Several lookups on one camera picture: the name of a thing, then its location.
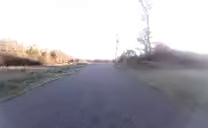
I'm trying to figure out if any pole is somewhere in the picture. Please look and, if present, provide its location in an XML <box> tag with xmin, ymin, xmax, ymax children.
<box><xmin>114</xmin><ymin>33</ymin><xmax>120</xmax><ymax>63</ymax></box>

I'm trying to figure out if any grey asphalt road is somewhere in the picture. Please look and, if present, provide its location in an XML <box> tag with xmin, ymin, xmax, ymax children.
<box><xmin>0</xmin><ymin>63</ymin><xmax>208</xmax><ymax>128</ymax></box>

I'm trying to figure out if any tall bare tree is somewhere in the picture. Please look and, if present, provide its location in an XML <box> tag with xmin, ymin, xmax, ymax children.
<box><xmin>136</xmin><ymin>0</ymin><xmax>154</xmax><ymax>57</ymax></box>

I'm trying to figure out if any dark bushy hedge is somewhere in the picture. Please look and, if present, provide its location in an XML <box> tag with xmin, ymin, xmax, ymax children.
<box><xmin>117</xmin><ymin>41</ymin><xmax>208</xmax><ymax>70</ymax></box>

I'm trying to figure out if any row of brown bushes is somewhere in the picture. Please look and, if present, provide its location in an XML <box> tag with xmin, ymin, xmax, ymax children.
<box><xmin>0</xmin><ymin>44</ymin><xmax>76</xmax><ymax>67</ymax></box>

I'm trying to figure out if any dry grass verge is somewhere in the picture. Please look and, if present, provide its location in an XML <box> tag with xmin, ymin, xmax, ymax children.
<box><xmin>115</xmin><ymin>63</ymin><xmax>208</xmax><ymax>114</ymax></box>

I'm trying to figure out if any grass verge with frost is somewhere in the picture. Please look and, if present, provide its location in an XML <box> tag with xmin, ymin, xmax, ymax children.
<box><xmin>0</xmin><ymin>63</ymin><xmax>89</xmax><ymax>103</ymax></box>

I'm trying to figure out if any pale building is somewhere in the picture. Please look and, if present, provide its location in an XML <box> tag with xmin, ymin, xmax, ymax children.
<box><xmin>0</xmin><ymin>38</ymin><xmax>20</xmax><ymax>53</ymax></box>

